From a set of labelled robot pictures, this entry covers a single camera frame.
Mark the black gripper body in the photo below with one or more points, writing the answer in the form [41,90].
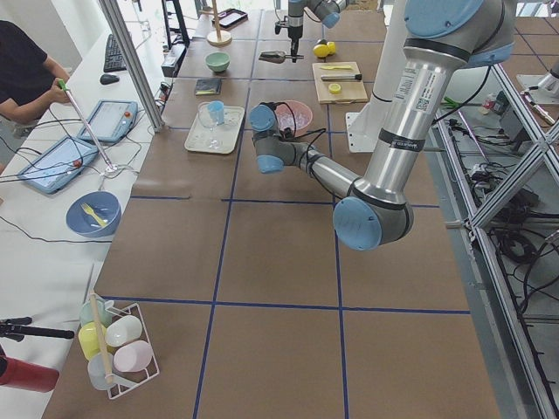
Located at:
[294,32]

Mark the steel ice scoop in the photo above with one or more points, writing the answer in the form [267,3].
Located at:
[276,57]

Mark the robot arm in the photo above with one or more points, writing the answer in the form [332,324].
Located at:
[440,37]
[327,12]

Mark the pink bowl of ice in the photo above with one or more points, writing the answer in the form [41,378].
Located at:
[294,115]

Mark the wooden cup stand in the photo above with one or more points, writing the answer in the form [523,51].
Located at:
[218,37]

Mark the blue plastic cup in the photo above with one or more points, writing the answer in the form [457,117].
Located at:
[215,110]

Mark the yellow plastic knife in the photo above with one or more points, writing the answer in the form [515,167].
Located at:
[336,67]

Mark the half lemon slice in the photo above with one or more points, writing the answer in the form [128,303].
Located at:
[335,88]

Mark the steel cylinder muddler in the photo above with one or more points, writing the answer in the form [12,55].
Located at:
[341,77]

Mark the wooden cutting board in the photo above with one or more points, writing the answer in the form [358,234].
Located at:
[352,92]

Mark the green ceramic bowl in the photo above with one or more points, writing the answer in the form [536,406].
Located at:
[218,61]

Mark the clear wine glass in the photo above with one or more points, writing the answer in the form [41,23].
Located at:
[213,142]

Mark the cream bear tray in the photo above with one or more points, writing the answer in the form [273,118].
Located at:
[227,133]

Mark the black keyboard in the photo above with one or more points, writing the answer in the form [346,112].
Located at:
[113,59]

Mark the black computer mouse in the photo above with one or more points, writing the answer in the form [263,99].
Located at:
[108,79]

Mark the far teach pendant tablet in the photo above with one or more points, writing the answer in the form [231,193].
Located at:
[111,120]

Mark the teach pendant tablet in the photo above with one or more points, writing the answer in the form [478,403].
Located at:
[58,165]
[111,120]

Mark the blue bowl with fork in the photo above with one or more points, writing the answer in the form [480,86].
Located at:
[94,215]

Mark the near teach pendant tablet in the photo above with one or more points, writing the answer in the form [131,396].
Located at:
[58,165]

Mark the person in black shirt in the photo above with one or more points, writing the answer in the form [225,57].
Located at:
[29,77]

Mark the red bottle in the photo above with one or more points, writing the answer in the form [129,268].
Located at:
[27,376]

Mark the aluminium frame post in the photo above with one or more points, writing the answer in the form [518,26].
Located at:
[112,13]

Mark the white wire cup rack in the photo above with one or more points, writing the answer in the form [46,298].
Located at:
[116,345]

